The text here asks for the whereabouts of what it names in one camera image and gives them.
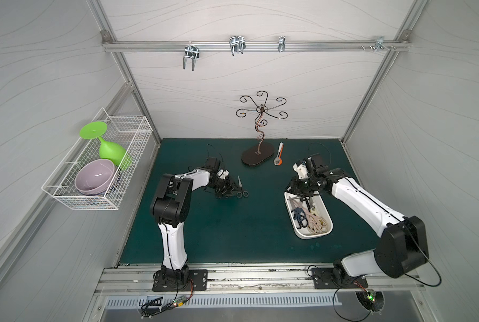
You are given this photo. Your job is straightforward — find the white storage box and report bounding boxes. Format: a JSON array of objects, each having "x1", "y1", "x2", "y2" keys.
[{"x1": 284, "y1": 192, "x2": 333, "y2": 240}]

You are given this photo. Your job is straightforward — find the green plastic goblet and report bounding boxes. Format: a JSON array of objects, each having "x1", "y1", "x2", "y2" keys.
[{"x1": 79, "y1": 121, "x2": 132, "y2": 170}]

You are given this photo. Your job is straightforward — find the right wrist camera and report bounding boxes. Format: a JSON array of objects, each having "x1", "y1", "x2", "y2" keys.
[{"x1": 293, "y1": 153, "x2": 328, "y2": 181}]

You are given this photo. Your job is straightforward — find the dark metal jewelry stand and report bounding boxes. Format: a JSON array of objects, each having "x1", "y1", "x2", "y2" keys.
[{"x1": 235, "y1": 90, "x2": 289, "y2": 167}]

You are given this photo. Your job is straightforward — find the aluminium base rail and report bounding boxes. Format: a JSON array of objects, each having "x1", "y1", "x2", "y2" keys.
[{"x1": 93, "y1": 263, "x2": 426, "y2": 298}]

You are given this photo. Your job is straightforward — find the double prong metal hook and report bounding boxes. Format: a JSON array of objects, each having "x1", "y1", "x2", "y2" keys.
[{"x1": 183, "y1": 44, "x2": 200, "y2": 71}]

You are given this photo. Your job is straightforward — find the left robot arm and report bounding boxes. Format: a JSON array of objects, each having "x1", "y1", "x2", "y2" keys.
[{"x1": 151, "y1": 168, "x2": 242, "y2": 286}]

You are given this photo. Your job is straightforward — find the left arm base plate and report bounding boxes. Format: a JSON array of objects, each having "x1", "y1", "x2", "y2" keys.
[{"x1": 152, "y1": 270, "x2": 208, "y2": 292}]

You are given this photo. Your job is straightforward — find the white vent strip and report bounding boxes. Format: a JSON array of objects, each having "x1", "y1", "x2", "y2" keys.
[{"x1": 105, "y1": 292, "x2": 342, "y2": 310}]

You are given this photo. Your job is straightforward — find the right metal hook cluster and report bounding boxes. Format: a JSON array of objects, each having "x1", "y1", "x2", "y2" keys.
[{"x1": 360, "y1": 36, "x2": 397, "y2": 53}]

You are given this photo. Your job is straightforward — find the beige scissors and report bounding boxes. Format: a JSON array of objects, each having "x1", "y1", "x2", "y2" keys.
[{"x1": 308, "y1": 214, "x2": 328, "y2": 234}]

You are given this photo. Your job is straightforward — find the black handled scissors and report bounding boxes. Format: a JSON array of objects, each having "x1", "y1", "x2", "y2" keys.
[{"x1": 286, "y1": 194, "x2": 312, "y2": 207}]

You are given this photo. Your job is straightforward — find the pink scissors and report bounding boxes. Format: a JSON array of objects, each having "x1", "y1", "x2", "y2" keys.
[{"x1": 303, "y1": 207, "x2": 328, "y2": 235}]

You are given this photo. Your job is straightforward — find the lilac bowl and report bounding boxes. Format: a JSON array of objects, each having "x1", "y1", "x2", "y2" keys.
[{"x1": 74, "y1": 159, "x2": 117, "y2": 196}]

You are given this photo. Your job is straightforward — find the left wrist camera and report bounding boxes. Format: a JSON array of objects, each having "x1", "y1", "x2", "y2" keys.
[{"x1": 203, "y1": 156, "x2": 229, "y2": 180}]

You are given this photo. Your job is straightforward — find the large black scissors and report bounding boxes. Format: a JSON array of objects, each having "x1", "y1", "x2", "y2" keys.
[{"x1": 236, "y1": 177, "x2": 250, "y2": 198}]

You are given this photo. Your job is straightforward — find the left base cables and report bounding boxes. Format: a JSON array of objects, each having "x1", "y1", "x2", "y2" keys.
[{"x1": 138, "y1": 277, "x2": 195, "y2": 319}]

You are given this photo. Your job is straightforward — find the blue handled scissors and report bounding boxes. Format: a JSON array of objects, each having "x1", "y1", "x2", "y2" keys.
[{"x1": 292, "y1": 207, "x2": 309, "y2": 230}]

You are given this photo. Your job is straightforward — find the white wire basket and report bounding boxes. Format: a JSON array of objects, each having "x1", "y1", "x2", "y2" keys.
[{"x1": 42, "y1": 109, "x2": 152, "y2": 211}]

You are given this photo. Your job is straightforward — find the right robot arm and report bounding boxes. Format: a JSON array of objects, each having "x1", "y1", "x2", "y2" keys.
[{"x1": 286, "y1": 164, "x2": 429, "y2": 287}]

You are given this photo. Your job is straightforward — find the aluminium top rail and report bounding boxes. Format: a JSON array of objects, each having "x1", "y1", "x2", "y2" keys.
[{"x1": 103, "y1": 40, "x2": 412, "y2": 54}]

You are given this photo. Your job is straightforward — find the metal loop hook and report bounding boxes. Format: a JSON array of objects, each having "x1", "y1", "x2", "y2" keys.
[{"x1": 229, "y1": 36, "x2": 246, "y2": 56}]

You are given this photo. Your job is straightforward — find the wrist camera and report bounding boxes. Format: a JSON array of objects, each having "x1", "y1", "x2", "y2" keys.
[
  {"x1": 293, "y1": 153, "x2": 328, "y2": 181},
  {"x1": 203, "y1": 156, "x2": 229, "y2": 180}
]

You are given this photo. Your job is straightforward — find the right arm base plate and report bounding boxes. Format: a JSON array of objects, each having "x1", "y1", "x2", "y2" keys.
[{"x1": 307, "y1": 266, "x2": 368, "y2": 289}]

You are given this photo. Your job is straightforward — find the small metal hook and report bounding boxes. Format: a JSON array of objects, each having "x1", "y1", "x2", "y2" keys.
[{"x1": 278, "y1": 36, "x2": 286, "y2": 52}]

